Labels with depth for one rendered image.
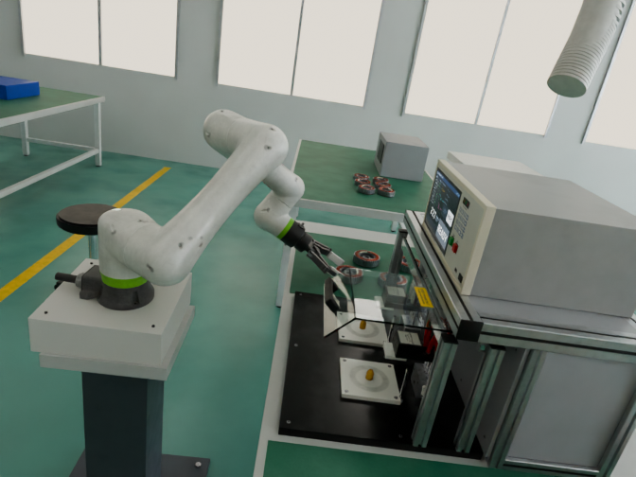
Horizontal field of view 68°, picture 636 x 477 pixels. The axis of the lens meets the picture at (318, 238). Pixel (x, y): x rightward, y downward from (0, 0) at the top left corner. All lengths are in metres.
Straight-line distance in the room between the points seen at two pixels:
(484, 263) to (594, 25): 1.54
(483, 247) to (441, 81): 4.93
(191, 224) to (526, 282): 0.77
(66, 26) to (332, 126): 3.17
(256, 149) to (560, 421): 0.96
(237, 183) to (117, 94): 5.08
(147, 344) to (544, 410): 0.94
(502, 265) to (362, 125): 4.85
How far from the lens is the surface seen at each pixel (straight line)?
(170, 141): 6.13
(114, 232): 1.26
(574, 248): 1.12
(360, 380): 1.29
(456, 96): 5.96
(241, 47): 5.81
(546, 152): 6.45
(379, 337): 1.48
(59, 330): 1.36
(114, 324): 1.31
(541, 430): 1.23
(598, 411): 1.24
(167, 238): 1.17
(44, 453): 2.22
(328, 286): 1.09
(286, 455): 1.12
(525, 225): 1.06
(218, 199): 1.21
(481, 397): 1.13
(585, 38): 2.39
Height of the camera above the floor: 1.56
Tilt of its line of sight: 22 degrees down
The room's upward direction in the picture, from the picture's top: 9 degrees clockwise
